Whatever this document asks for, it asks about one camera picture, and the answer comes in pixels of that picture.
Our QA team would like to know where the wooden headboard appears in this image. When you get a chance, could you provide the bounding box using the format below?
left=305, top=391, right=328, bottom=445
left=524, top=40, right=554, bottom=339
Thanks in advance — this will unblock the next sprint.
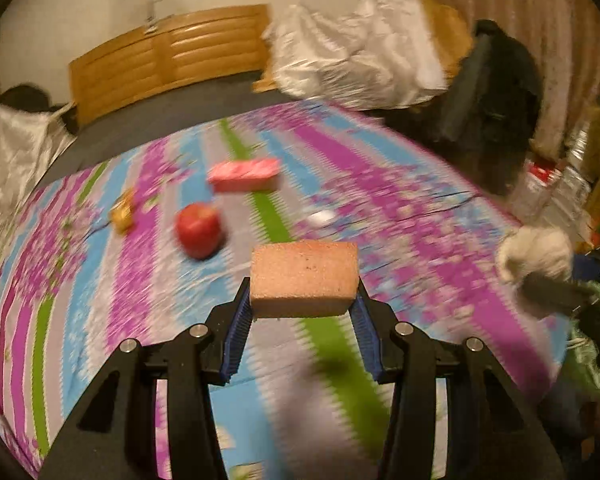
left=69, top=4, right=272, bottom=128

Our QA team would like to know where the pink box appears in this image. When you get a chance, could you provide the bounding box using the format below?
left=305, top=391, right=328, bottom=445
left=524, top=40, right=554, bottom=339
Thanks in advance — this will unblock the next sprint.
left=207, top=157, right=282, bottom=194

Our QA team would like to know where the black cloth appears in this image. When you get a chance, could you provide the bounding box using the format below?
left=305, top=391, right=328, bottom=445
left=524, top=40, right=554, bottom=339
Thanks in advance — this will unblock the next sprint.
left=0, top=85, right=57, bottom=117

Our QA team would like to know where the beige sponge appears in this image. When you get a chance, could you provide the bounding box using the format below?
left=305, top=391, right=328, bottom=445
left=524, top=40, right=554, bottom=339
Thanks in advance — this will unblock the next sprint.
left=249, top=241, right=359, bottom=320

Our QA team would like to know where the dark jacket on chair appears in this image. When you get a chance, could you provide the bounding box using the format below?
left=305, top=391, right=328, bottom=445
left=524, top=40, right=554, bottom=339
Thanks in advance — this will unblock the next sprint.
left=432, top=20, right=544, bottom=196

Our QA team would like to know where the white satin cloth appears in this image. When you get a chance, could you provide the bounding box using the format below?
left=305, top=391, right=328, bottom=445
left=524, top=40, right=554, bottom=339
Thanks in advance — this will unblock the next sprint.
left=262, top=0, right=449, bottom=111
left=0, top=105, right=77, bottom=261

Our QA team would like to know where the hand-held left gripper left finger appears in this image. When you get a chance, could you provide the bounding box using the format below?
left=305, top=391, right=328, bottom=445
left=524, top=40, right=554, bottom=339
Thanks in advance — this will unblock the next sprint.
left=37, top=277, right=255, bottom=480

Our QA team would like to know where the pink patterned curtain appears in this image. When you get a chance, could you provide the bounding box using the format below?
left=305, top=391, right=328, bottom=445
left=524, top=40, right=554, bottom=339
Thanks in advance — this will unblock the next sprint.
left=415, top=0, right=600, bottom=161

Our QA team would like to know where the white tissue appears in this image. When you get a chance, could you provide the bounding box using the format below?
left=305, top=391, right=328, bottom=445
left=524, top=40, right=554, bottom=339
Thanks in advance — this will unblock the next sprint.
left=495, top=226, right=574, bottom=319

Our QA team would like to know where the brown cloth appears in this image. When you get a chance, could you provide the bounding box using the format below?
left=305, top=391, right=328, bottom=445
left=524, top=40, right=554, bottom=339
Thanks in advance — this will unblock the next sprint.
left=420, top=0, right=474, bottom=81

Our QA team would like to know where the red apple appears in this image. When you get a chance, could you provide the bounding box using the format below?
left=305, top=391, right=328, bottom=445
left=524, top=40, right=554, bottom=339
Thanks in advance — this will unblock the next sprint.
left=175, top=202, right=226, bottom=260

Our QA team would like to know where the purple striped floral blanket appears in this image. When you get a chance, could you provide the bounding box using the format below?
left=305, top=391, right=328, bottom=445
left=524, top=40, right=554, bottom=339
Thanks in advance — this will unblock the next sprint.
left=0, top=100, right=572, bottom=480

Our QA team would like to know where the gold foil wrapper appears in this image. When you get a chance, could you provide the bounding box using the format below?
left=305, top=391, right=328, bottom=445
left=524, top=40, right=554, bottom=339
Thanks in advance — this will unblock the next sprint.
left=109, top=189, right=137, bottom=234

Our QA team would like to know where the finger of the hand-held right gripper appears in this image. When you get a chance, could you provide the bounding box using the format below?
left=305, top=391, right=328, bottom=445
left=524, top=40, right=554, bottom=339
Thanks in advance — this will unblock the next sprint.
left=522, top=272, right=600, bottom=314

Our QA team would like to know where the stack of white boxes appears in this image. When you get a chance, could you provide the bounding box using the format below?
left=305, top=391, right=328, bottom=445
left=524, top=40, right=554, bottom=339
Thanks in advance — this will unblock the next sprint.
left=510, top=110, right=600, bottom=241

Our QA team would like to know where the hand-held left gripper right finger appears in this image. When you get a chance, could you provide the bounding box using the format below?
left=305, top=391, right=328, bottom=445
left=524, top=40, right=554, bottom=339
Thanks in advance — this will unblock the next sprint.
left=350, top=280, right=566, bottom=480

